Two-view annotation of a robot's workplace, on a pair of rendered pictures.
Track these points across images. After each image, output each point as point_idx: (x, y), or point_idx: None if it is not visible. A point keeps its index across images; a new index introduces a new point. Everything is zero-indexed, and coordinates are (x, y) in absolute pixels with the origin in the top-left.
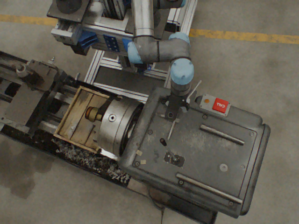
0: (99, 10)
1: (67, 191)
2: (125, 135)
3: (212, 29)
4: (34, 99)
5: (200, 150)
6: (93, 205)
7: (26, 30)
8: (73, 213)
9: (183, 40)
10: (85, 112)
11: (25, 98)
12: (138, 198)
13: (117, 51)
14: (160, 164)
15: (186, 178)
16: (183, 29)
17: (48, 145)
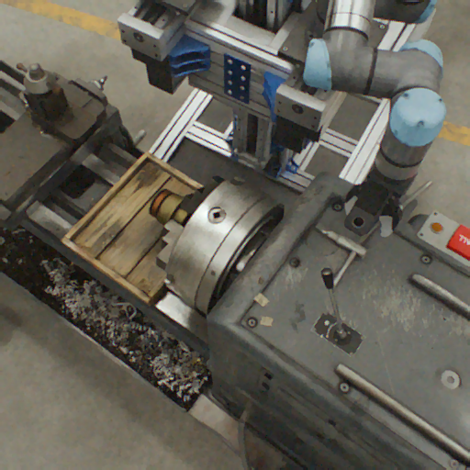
0: (230, 2)
1: (32, 404)
2: (234, 261)
3: (453, 122)
4: (41, 152)
5: (401, 328)
6: (85, 454)
7: (39, 29)
8: (31, 463)
9: (432, 57)
10: (153, 198)
11: (21, 146)
12: (197, 463)
13: (244, 101)
14: (305, 337)
15: (359, 379)
16: (388, 104)
17: (30, 274)
